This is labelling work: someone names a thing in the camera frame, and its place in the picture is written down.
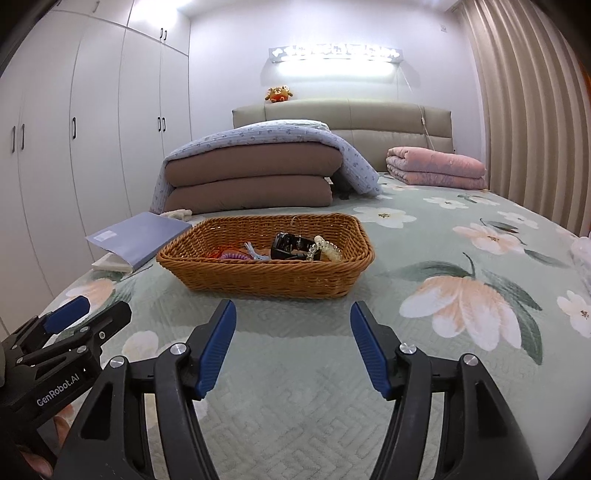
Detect clear blue hair clip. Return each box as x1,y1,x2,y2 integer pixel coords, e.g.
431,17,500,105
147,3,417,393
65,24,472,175
244,241,271,263

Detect floral green bedspread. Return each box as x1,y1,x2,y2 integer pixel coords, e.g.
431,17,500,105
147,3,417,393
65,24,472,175
46,185,591,480

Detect lilac folder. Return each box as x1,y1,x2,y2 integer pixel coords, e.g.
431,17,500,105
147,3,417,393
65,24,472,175
85,212,192,268

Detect beige padded headboard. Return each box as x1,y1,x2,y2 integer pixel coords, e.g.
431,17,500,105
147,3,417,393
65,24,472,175
232,98,453,172

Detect pink folded blanket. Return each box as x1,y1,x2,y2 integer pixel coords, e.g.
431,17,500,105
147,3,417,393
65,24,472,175
385,147,489,191

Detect beige curtain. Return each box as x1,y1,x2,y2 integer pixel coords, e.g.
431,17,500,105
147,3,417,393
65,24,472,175
457,0,591,241

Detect brown wicker basket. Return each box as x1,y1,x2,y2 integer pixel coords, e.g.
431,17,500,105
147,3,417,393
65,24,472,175
157,213,376,300

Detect blue patterned blanket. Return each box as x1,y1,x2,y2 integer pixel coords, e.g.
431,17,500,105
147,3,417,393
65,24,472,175
150,119,384,215

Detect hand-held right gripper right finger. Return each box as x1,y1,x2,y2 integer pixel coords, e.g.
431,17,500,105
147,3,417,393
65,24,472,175
349,301,541,480

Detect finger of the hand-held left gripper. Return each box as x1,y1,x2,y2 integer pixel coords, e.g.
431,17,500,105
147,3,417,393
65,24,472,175
21,301,133,370
0,296,91,354

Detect white cable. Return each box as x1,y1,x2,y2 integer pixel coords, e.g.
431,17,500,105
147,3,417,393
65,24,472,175
418,105,437,151

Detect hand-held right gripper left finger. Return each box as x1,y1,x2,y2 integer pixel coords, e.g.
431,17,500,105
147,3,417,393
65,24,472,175
53,299,238,480

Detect white wardrobe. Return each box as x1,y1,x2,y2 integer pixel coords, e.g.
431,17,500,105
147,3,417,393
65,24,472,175
0,0,192,324

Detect person's left hand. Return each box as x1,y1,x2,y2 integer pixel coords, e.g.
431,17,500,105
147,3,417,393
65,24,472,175
18,406,75,478

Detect clear spiral hair tie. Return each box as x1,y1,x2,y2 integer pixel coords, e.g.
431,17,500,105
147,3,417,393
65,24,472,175
305,244,343,263

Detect brown folded cushion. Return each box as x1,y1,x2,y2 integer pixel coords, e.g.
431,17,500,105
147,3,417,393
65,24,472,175
163,174,334,214
165,143,345,188

